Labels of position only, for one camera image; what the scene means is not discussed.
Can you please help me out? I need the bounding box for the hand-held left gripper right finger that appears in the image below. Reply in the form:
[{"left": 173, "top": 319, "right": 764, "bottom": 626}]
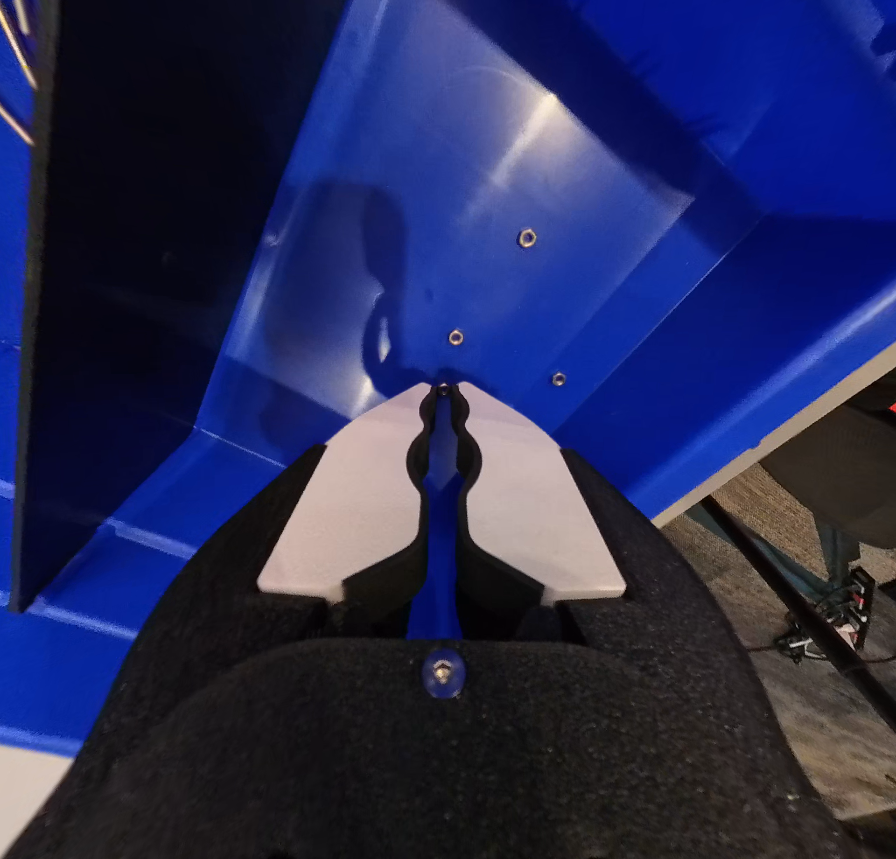
[{"left": 448, "top": 382, "right": 628, "bottom": 622}]

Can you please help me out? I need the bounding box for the bundle of cables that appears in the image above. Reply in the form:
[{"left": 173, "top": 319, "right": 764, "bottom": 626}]
[{"left": 773, "top": 568, "right": 876, "bottom": 664}]

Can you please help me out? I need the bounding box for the black desk frame bar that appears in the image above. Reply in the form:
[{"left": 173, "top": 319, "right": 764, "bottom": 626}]
[{"left": 700, "top": 498, "right": 896, "bottom": 695}]

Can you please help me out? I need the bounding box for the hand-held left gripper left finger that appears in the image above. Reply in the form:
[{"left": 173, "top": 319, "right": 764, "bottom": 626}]
[{"left": 257, "top": 382, "right": 439, "bottom": 622}]

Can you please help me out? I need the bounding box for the black bin divider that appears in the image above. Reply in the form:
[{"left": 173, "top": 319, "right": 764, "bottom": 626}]
[{"left": 10, "top": 0, "right": 368, "bottom": 614}]

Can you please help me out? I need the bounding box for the blue plastic bin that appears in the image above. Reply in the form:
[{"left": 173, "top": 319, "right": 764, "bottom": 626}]
[{"left": 0, "top": 0, "right": 896, "bottom": 758}]

